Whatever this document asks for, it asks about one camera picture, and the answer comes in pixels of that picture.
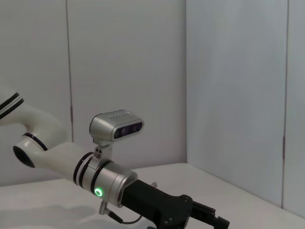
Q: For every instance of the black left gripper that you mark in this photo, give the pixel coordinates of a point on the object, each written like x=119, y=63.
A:
x=147, y=200

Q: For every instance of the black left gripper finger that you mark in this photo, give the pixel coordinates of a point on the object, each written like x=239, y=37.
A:
x=221, y=224

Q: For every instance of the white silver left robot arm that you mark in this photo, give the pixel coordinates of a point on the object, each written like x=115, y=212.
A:
x=59, y=157

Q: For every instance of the translucent left gripper connector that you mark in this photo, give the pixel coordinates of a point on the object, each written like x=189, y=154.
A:
x=154, y=184

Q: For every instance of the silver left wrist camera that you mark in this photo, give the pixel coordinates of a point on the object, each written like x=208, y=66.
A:
x=104, y=126

